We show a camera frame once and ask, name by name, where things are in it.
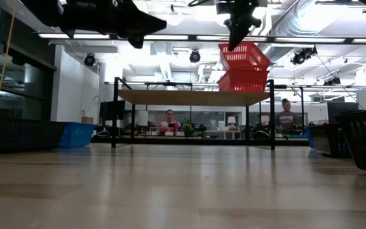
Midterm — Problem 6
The black ceiling camera cluster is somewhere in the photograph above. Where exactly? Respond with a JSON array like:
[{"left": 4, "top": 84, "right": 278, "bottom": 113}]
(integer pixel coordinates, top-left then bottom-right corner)
[{"left": 290, "top": 46, "right": 318, "bottom": 66}]

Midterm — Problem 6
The person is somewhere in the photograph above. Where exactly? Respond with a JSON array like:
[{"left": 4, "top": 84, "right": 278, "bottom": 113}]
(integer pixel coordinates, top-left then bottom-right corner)
[
  {"left": 157, "top": 109, "right": 181, "bottom": 134},
  {"left": 276, "top": 98, "right": 298, "bottom": 134}
]

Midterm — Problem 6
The orange plastic basket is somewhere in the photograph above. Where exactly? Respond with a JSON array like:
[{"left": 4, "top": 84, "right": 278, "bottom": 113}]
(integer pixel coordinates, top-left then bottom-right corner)
[
  {"left": 217, "top": 41, "right": 271, "bottom": 71},
  {"left": 217, "top": 69, "right": 270, "bottom": 93}
]

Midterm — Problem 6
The white box lamp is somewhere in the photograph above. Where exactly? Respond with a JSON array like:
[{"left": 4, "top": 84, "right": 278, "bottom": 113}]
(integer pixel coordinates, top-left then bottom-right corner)
[{"left": 137, "top": 110, "right": 149, "bottom": 127}]

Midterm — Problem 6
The silver ventilation duct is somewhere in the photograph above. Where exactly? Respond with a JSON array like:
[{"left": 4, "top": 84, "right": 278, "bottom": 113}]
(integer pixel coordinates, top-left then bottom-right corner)
[{"left": 261, "top": 0, "right": 330, "bottom": 63}]

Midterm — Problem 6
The black metal rig frame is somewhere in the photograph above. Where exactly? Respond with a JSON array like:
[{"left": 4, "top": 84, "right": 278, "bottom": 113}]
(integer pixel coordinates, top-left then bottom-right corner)
[{"left": 92, "top": 135, "right": 309, "bottom": 146}]

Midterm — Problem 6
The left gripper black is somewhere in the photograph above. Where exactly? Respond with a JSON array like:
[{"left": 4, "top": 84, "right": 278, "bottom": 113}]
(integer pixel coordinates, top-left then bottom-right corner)
[{"left": 60, "top": 0, "right": 168, "bottom": 49}]

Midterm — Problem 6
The black computer monitor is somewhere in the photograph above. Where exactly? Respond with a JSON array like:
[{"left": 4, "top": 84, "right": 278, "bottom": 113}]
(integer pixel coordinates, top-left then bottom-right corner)
[
  {"left": 327, "top": 101, "right": 360, "bottom": 125},
  {"left": 99, "top": 100, "right": 126, "bottom": 122}
]

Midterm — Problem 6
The wooden shelf with black legs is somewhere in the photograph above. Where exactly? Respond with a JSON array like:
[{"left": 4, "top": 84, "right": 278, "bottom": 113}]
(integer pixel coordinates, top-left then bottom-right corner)
[{"left": 111, "top": 76, "right": 276, "bottom": 151}]

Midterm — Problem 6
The overhead light bar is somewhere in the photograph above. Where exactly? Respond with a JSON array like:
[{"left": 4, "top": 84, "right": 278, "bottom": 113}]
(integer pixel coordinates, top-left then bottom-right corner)
[{"left": 37, "top": 31, "right": 366, "bottom": 45}]

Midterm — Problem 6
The small green potted plant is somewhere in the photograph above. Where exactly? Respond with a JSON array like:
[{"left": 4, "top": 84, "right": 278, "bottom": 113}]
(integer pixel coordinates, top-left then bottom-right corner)
[{"left": 182, "top": 122, "right": 195, "bottom": 137}]

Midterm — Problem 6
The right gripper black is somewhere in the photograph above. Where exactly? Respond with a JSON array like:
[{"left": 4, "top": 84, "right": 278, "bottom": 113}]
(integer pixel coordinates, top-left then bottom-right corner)
[{"left": 216, "top": 0, "right": 262, "bottom": 52}]

